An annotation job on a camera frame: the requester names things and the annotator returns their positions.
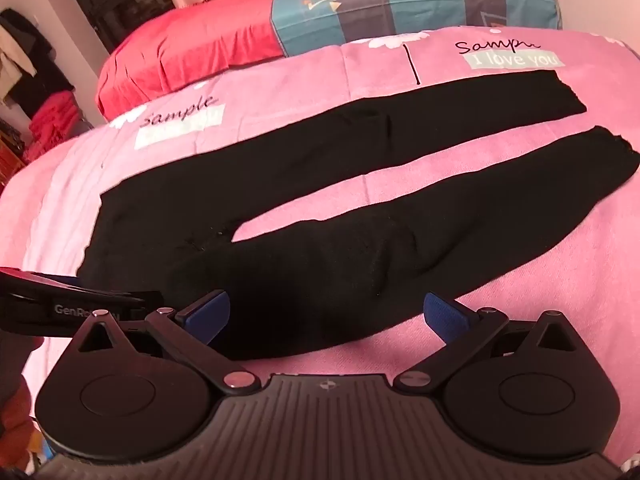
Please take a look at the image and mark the black pants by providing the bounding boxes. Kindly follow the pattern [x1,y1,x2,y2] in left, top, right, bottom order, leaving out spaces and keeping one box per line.
[78,70,639,361]

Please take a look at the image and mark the stack of red towels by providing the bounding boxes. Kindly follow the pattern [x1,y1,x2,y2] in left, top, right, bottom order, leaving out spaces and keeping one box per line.
[23,91,92,164]

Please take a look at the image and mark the hanging clothes pile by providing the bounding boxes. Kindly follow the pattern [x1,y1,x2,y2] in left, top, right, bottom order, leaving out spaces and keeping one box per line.
[1,8,75,118]

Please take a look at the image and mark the red bed cover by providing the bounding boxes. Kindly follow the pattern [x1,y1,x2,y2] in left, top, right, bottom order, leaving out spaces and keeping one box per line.
[94,0,283,122]

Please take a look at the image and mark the teal grey patterned blanket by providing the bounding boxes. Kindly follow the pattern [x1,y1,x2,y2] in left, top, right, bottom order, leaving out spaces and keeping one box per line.
[271,0,562,56]

